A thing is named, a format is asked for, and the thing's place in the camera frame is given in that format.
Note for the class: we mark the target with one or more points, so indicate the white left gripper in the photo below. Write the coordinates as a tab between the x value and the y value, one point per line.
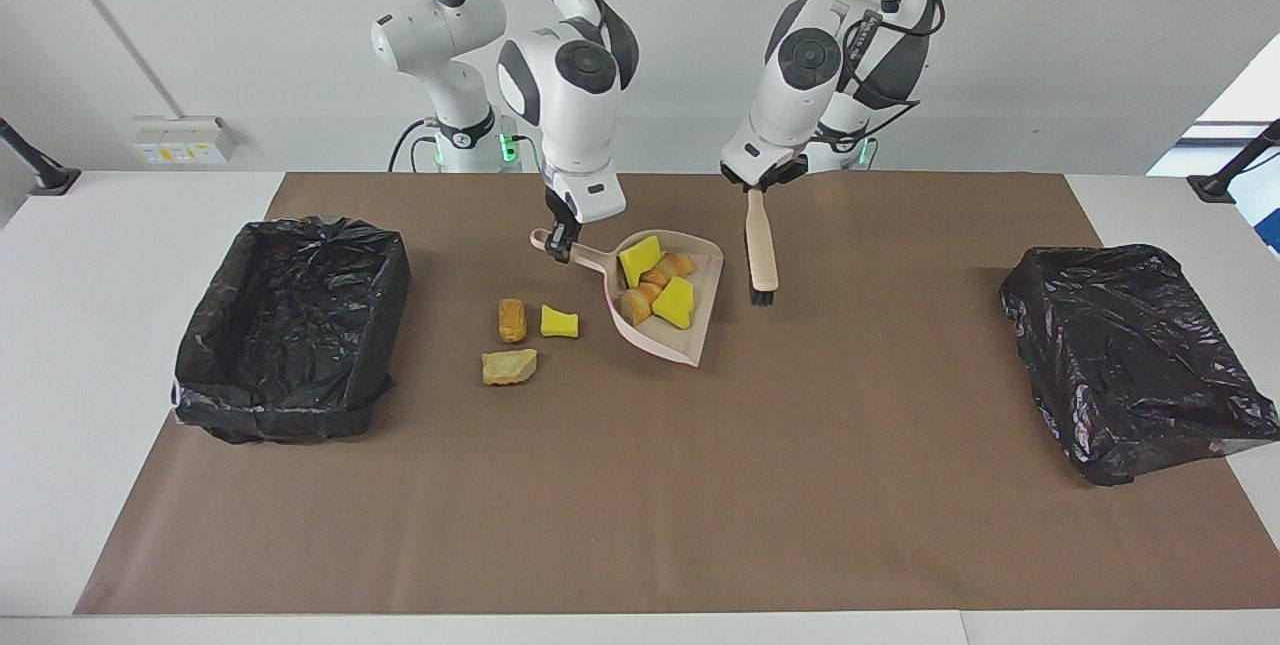
760	150

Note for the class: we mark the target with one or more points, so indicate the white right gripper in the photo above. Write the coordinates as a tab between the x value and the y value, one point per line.
590	193

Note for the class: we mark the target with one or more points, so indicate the beige hand brush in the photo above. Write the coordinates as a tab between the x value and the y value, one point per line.
763	245

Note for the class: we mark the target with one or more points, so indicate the yellow sponge piece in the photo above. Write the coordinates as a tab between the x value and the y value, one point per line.
560	322
675	303
640	260

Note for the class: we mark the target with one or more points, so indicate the brown bread roll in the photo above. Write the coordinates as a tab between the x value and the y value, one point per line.
512	320

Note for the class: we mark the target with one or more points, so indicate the orange striped croissant piece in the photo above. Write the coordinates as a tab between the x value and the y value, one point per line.
672	269

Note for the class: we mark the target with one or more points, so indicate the pale tan stone chunk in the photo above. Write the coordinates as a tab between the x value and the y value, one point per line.
509	366

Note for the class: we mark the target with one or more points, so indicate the beige plastic dustpan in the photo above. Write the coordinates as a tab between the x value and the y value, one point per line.
690	340

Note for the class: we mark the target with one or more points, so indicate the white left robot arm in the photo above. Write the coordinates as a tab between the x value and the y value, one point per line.
780	105

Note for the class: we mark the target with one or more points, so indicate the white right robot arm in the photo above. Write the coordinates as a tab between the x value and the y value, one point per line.
550	115

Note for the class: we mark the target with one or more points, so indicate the black bag lined bin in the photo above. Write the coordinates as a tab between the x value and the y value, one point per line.
290	325
1130	355

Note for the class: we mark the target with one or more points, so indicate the brown table mat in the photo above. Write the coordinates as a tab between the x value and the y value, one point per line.
640	505

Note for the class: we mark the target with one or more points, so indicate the black clamp stand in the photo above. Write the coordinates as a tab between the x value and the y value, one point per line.
1225	180
30	165

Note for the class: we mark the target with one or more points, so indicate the white wall socket box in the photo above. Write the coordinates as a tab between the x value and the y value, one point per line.
185	140

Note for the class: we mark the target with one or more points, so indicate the white wall conduit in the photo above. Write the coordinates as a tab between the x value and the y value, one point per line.
110	20

